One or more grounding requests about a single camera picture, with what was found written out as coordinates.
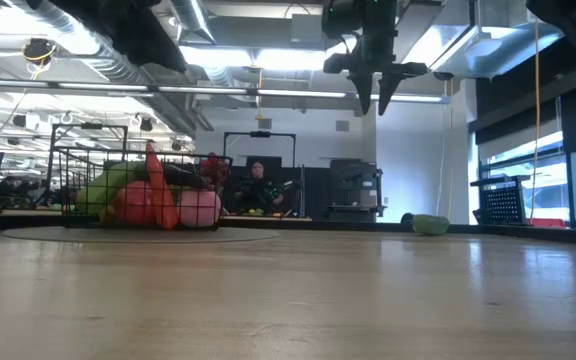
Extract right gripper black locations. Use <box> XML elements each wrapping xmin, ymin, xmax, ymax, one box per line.
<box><xmin>321</xmin><ymin>0</ymin><xmax>429</xmax><ymax>118</ymax></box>

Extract dark red grapes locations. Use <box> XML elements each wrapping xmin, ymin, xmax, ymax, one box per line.
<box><xmin>198</xmin><ymin>151</ymin><xmax>232</xmax><ymax>189</ymax></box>

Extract orange red carrot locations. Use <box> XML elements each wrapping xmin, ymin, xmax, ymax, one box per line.
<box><xmin>144</xmin><ymin>141</ymin><xmax>181</xmax><ymax>231</ymax></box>

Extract green pickle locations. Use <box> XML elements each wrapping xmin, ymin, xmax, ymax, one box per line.
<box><xmin>74</xmin><ymin>160</ymin><xmax>147</xmax><ymax>218</ymax></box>

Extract black equipment cabinet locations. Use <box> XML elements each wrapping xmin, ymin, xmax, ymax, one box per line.
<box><xmin>328</xmin><ymin>158</ymin><xmax>385</xmax><ymax>223</ymax></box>

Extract bright ceiling light panel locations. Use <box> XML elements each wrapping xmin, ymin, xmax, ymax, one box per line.
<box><xmin>177</xmin><ymin>43</ymin><xmax>329</xmax><ymax>72</ymax></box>

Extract green cucumber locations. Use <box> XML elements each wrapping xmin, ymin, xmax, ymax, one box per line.
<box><xmin>411</xmin><ymin>213</ymin><xmax>451</xmax><ymax>237</ymax></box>

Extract person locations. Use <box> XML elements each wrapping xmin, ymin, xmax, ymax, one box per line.
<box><xmin>234</xmin><ymin>158</ymin><xmax>290</xmax><ymax>217</ymax></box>

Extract black perforated cart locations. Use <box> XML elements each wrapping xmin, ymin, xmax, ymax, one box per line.
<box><xmin>469</xmin><ymin>174</ymin><xmax>533</xmax><ymax>227</ymax></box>

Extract red flat item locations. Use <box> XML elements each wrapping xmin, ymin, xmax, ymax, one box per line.
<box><xmin>529</xmin><ymin>216</ymin><xmax>570</xmax><ymax>230</ymax></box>

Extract grey round mat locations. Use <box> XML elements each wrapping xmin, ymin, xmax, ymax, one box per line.
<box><xmin>0</xmin><ymin>223</ymin><xmax>281</xmax><ymax>245</ymax></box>

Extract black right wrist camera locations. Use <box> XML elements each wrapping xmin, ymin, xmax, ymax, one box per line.
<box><xmin>322</xmin><ymin>51</ymin><xmax>355</xmax><ymax>75</ymax></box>

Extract silver horizontal frame bar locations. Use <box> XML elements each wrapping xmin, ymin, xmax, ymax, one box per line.
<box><xmin>0</xmin><ymin>77</ymin><xmax>450</xmax><ymax>105</ymax></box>

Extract thin yellow hanging cord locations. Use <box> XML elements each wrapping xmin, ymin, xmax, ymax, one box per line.
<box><xmin>255</xmin><ymin>67</ymin><xmax>265</xmax><ymax>121</ymax></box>

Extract black gantry frame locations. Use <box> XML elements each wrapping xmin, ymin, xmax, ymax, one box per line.
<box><xmin>45</xmin><ymin>121</ymin><xmax>130</xmax><ymax>201</ymax></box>
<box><xmin>221</xmin><ymin>129</ymin><xmax>298</xmax><ymax>169</ymax></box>

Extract black aluminium rail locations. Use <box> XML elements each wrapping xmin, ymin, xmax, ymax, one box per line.
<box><xmin>0</xmin><ymin>212</ymin><xmax>489</xmax><ymax>234</ymax></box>
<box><xmin>472</xmin><ymin>223</ymin><xmax>576</xmax><ymax>248</ymax></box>

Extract silver rectangular air duct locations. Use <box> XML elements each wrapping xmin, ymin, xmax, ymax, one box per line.
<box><xmin>427</xmin><ymin>19</ymin><xmax>570</xmax><ymax>82</ymax></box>

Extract long yellow hanging cord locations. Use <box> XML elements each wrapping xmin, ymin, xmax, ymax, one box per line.
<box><xmin>531</xmin><ymin>18</ymin><xmax>541</xmax><ymax>222</ymax></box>

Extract small silver ventilation duct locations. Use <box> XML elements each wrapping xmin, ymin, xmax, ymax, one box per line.
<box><xmin>169</xmin><ymin>0</ymin><xmax>218</xmax><ymax>45</ymax></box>

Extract large silver ventilation duct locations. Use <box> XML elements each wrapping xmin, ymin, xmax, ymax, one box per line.
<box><xmin>10</xmin><ymin>0</ymin><xmax>202</xmax><ymax>136</ymax></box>

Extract black wire basket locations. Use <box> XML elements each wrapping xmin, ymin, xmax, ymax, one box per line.
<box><xmin>49</xmin><ymin>146</ymin><xmax>235</xmax><ymax>232</ymax></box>

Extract yellow black cable reel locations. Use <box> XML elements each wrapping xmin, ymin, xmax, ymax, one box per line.
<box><xmin>21</xmin><ymin>37</ymin><xmax>59</xmax><ymax>67</ymax></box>

